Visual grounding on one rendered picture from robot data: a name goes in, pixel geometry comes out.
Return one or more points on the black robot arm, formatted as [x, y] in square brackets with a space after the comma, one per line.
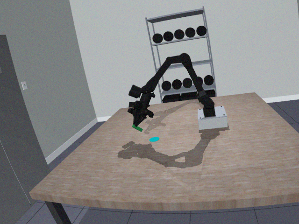
[150, 86]

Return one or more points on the cyan circle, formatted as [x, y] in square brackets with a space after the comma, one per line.
[154, 139]

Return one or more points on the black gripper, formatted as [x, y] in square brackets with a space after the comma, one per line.
[140, 114]

